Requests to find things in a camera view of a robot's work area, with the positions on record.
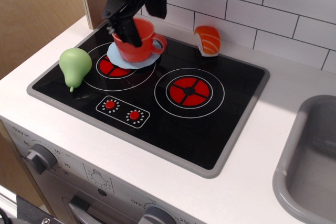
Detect black toy stove top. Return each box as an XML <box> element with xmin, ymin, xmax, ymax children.
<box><xmin>27</xmin><ymin>25</ymin><xmax>270</xmax><ymax>178</ymax></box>

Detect salmon sushi toy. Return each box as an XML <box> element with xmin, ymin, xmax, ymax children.
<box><xmin>194</xmin><ymin>26</ymin><xmax>221</xmax><ymax>57</ymax></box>

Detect grey toy sink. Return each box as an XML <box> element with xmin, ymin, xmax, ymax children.
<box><xmin>272</xmin><ymin>95</ymin><xmax>335</xmax><ymax>223</ymax></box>

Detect left grey timer knob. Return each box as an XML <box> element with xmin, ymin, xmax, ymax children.
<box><xmin>26</xmin><ymin>144</ymin><xmax>57</xmax><ymax>175</ymax></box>

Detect light blue plate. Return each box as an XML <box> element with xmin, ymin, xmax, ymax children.
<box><xmin>107</xmin><ymin>42</ymin><xmax>161</xmax><ymax>69</ymax></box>

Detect right grey oven knob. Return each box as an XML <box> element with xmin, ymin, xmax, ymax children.
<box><xmin>138</xmin><ymin>207</ymin><xmax>176</xmax><ymax>224</ymax></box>

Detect green toy pear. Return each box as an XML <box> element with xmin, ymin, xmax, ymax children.
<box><xmin>59</xmin><ymin>48</ymin><xmax>92</xmax><ymax>92</ymax></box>

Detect right red stove button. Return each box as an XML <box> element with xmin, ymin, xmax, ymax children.
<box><xmin>129</xmin><ymin>111</ymin><xmax>140</xmax><ymax>121</ymax></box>

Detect red plastic cup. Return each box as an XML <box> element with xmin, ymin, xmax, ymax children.
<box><xmin>112</xmin><ymin>18</ymin><xmax>167</xmax><ymax>63</ymax></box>

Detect left red stove button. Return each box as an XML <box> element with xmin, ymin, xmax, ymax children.
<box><xmin>105</xmin><ymin>100</ymin><xmax>116</xmax><ymax>110</ymax></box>

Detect red stove button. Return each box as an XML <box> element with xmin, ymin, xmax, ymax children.
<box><xmin>105</xmin><ymin>100</ymin><xmax>116</xmax><ymax>110</ymax></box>
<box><xmin>129</xmin><ymin>111</ymin><xmax>140</xmax><ymax>121</ymax></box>

